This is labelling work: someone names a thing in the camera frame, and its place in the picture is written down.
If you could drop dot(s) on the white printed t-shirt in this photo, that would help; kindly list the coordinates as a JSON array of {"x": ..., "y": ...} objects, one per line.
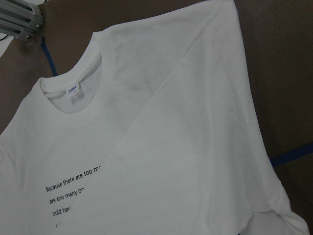
[{"x": 152, "y": 132}]

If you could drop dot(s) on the aluminium frame post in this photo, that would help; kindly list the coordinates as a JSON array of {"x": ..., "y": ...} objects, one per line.
[{"x": 20, "y": 19}]

